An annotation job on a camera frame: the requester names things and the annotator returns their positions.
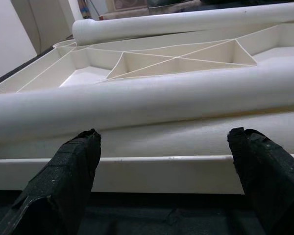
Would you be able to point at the white ribbed plastic table top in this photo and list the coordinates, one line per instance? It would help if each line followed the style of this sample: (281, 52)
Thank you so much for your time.
(161, 176)

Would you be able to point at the beige cloth covered bench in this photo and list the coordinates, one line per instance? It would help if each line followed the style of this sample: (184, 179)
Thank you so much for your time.
(127, 15)

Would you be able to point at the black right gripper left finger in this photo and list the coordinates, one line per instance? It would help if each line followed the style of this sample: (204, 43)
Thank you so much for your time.
(58, 183)

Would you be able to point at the black bag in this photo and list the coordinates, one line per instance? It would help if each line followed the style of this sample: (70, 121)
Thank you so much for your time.
(174, 3)

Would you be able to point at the black tablecloth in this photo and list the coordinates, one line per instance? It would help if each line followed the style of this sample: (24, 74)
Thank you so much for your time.
(137, 215)

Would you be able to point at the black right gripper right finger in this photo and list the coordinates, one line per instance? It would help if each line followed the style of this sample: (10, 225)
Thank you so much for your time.
(272, 186)

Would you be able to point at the box with red print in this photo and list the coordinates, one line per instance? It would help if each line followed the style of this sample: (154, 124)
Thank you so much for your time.
(127, 5)

